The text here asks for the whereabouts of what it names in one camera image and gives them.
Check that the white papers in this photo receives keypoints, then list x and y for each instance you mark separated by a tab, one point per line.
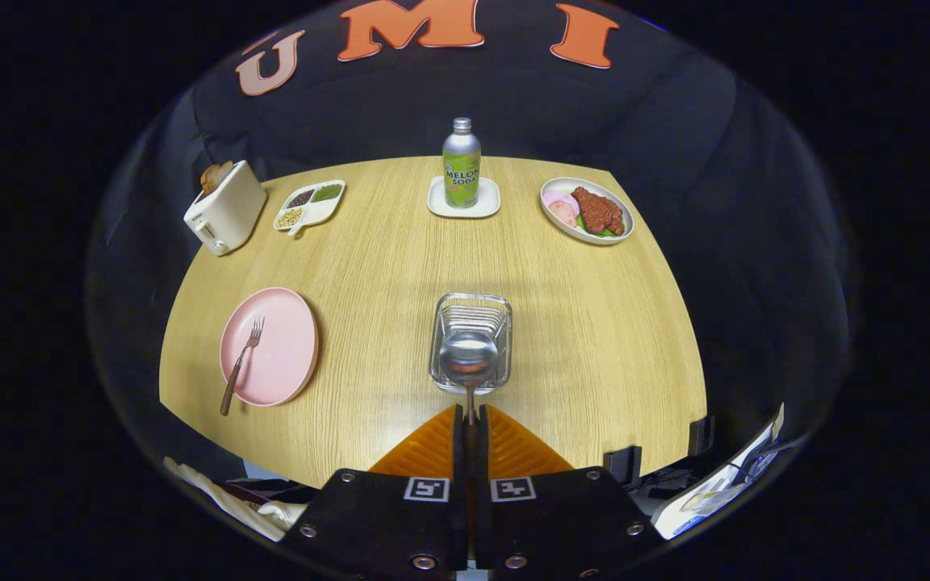
707	500

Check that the white square coaster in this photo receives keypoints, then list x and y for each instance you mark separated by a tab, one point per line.
488	206

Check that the white cloth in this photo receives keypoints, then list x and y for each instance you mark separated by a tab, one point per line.
271	516

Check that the pink plate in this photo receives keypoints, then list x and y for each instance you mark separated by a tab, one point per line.
279	355

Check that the white divided dish with beans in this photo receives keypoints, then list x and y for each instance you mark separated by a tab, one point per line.
312	211

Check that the red meat piece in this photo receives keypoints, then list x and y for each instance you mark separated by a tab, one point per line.
598	211

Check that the brown toast slice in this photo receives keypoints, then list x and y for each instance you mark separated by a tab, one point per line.
224	171
208	181

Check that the green soda bottle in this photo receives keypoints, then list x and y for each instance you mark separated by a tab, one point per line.
462	169

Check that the white plate with food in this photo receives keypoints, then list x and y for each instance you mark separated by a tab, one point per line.
554	218

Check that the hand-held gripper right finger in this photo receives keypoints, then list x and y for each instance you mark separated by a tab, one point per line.
481	460

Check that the white toaster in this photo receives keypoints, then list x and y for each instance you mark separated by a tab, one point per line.
227	214

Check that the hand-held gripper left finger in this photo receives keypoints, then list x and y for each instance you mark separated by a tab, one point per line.
460	460

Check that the pink ham slices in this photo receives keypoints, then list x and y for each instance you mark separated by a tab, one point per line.
562	208

